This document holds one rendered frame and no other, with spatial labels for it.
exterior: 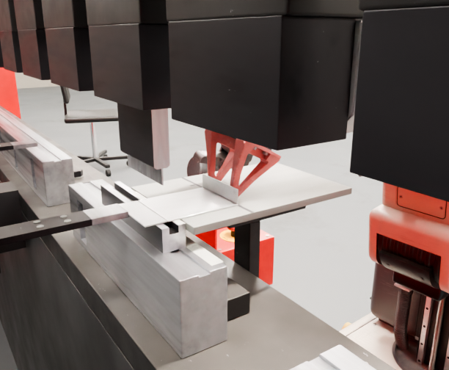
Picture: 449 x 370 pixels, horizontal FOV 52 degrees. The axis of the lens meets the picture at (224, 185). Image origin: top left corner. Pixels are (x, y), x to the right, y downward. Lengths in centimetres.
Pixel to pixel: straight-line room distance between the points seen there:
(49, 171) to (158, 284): 52
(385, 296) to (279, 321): 107
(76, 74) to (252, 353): 41
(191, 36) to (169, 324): 31
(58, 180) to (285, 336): 61
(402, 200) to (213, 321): 75
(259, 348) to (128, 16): 37
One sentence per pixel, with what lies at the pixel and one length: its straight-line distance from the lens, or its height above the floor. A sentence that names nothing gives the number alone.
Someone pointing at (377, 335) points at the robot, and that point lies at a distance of 166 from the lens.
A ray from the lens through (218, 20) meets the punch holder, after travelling 34.
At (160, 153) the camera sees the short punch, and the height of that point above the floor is 108.
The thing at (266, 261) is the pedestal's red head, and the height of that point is 72.
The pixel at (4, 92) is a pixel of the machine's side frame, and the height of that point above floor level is 93.
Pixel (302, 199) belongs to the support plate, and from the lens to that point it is 62.
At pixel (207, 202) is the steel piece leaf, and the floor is 100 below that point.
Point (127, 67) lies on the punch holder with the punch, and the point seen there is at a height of 118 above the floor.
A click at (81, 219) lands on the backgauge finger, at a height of 100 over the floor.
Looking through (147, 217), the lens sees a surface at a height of 100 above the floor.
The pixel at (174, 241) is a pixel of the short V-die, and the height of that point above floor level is 98.
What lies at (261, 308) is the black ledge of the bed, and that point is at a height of 88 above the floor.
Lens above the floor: 121
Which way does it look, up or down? 18 degrees down
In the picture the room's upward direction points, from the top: straight up
